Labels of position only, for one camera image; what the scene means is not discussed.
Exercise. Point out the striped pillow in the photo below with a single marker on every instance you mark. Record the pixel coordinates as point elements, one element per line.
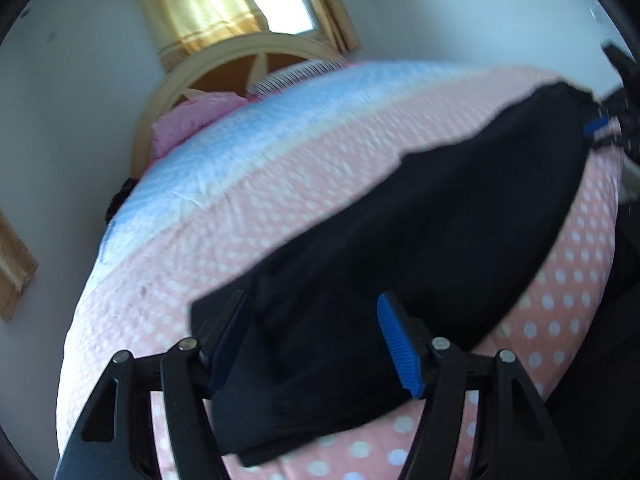
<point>290,77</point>

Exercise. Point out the golden patterned side curtain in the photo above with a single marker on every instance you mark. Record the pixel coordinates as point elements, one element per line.
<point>15,270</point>

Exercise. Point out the black pants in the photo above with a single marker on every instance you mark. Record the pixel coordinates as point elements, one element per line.
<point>400,220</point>

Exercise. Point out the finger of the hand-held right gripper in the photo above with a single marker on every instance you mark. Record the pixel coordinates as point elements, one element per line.
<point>597,127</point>

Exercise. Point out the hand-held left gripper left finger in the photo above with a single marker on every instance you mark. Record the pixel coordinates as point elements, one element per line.
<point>225,355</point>

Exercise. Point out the pink polka dot bedspread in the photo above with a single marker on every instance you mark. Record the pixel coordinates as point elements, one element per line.
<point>250,175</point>

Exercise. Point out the narrow golden curtain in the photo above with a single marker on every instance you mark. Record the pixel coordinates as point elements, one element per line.
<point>340,25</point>

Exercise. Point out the wide golden curtain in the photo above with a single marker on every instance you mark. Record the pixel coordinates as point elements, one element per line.
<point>190,5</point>

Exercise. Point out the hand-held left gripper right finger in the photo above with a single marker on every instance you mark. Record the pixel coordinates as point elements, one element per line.
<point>400,345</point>

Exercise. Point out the dark bundle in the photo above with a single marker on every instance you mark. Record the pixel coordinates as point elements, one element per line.
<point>120,200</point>

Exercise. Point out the pink pillow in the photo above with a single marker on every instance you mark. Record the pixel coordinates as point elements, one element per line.
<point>190,117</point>

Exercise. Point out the wooden headboard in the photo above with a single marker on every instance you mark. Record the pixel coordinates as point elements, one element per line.
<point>220,75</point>

